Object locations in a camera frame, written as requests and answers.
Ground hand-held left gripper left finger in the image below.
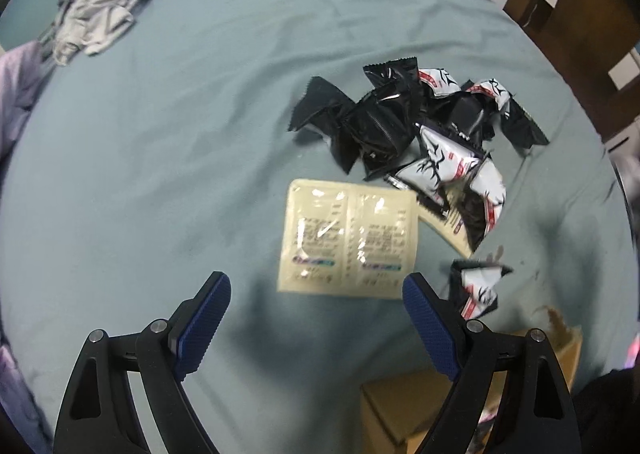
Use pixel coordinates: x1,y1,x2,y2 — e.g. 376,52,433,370
52,271,233,454

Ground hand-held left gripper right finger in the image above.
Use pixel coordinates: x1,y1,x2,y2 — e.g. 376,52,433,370
401,272,583,454

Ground small white black snack packet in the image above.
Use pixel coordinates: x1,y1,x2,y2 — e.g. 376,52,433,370
446,258,514,321

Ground cardboard box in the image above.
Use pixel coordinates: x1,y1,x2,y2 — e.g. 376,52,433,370
361,326,583,454

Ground beige double sachet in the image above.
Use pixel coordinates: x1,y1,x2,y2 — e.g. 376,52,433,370
276,178,419,300

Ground pile of black white snack packets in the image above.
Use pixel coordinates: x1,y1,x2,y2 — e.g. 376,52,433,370
289,57,551,255

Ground beige single sachet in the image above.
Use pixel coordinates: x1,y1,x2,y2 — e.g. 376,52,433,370
417,184,481,259

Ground purple cloth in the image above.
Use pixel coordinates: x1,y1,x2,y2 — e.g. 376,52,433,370
0,40,56,454

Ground crumpled grey clothes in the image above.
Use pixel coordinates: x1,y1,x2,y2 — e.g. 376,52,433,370
40,0,176,66

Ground brown wooden chair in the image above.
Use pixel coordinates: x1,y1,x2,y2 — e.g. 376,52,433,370
502,0,640,142

